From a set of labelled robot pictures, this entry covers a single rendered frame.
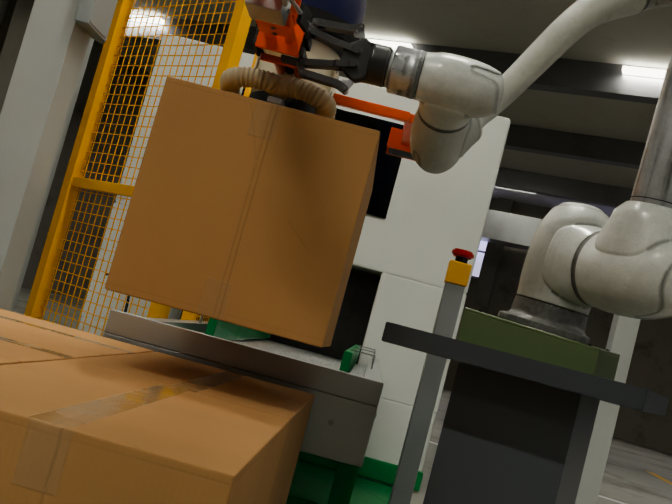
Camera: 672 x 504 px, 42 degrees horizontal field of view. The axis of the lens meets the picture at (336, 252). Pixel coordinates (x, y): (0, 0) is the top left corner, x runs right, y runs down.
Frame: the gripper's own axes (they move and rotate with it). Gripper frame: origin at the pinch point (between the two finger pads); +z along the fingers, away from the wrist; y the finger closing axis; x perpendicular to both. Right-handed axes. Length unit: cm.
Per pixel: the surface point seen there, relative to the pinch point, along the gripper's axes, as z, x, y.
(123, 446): -8, -68, 66
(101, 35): 89, 137, -27
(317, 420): -22, 57, 72
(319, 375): -20, 57, 61
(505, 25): -75, 695, -277
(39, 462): 0, -68, 70
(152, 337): 23, 57, 63
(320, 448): -24, 57, 78
